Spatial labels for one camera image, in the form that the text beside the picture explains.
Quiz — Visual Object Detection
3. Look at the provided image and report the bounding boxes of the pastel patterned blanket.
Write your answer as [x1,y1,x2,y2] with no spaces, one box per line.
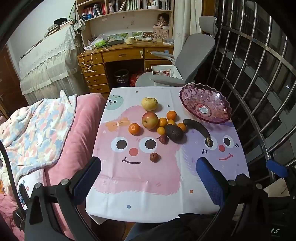
[0,90,78,186]

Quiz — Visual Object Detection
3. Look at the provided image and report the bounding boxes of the stack of books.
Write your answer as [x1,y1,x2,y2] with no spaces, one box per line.
[44,19,75,37]

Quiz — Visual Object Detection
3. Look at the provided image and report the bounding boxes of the wooden bookshelf hutch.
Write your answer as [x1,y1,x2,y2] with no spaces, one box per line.
[75,0,175,43]

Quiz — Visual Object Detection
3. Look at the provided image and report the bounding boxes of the black trash bin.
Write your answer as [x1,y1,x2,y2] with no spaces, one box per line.
[113,69,129,87]

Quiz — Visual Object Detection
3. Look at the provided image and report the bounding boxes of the black cable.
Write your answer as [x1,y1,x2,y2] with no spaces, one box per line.
[0,139,26,209]

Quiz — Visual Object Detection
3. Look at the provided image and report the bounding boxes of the cartoon printed tablecloth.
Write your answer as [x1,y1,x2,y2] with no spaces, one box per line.
[85,87,250,224]

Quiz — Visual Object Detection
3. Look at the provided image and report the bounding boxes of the white storage box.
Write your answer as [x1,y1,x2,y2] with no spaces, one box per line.
[151,65,185,79]

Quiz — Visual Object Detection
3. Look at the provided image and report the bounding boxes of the pink blanket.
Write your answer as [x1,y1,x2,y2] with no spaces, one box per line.
[0,93,107,241]

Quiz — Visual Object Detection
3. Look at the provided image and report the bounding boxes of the white curtain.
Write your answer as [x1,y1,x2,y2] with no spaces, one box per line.
[172,0,204,61]

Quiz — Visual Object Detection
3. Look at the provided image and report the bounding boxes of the wooden desk with drawers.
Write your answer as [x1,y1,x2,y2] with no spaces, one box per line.
[77,42,174,93]

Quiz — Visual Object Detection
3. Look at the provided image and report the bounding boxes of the white charger cables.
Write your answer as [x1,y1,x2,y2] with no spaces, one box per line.
[81,46,97,72]

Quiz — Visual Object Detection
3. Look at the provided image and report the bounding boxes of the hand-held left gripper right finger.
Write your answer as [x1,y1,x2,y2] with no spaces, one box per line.
[196,157,271,241]

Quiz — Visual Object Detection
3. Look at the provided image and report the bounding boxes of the beige paper sheet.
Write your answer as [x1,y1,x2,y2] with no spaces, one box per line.
[264,178,290,198]

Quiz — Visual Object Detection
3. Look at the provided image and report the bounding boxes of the metal window bars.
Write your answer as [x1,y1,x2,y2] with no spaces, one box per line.
[203,0,296,186]

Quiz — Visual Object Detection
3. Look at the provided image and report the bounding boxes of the wooden bookshelf with books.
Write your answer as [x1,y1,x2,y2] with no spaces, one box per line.
[82,0,173,16]

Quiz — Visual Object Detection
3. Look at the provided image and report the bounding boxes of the yellow apple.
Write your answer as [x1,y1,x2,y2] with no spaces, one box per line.
[141,97,159,111]

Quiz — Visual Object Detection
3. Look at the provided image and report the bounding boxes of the red apple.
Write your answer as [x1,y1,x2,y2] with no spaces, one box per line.
[142,112,159,130]

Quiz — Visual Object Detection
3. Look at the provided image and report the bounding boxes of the brown haired doll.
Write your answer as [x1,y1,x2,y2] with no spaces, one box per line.
[156,13,170,29]

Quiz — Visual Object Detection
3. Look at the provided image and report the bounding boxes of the grey white pouch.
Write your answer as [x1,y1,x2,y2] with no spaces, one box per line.
[74,19,86,32]

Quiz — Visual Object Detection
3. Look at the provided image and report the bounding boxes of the pink glass bowl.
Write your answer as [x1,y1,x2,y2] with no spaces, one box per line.
[179,83,232,124]

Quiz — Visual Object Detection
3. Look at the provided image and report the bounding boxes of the dark overripe banana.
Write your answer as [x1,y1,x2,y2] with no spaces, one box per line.
[183,119,211,146]

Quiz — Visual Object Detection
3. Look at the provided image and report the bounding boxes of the white lace furniture cover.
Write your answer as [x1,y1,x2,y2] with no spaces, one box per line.
[18,24,89,106]

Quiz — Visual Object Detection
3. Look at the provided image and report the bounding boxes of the white patterned box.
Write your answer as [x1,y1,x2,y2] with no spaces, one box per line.
[153,28,169,40]

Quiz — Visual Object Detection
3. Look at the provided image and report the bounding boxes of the red bag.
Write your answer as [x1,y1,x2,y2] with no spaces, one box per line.
[129,72,144,87]

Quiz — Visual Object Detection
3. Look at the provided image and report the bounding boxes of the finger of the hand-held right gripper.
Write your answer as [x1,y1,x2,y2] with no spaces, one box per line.
[266,159,289,179]

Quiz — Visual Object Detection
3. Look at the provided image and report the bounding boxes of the dark wooden door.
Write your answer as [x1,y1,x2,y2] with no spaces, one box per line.
[0,46,28,116]

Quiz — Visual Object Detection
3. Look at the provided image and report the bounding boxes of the dark green avocado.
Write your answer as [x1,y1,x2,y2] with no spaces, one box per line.
[164,124,184,142]

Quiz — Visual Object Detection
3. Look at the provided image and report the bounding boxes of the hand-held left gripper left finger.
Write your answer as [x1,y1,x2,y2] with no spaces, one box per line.
[24,156,102,241]

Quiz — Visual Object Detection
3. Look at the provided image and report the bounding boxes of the grey office chair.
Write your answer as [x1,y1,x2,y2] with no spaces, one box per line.
[135,16,219,87]

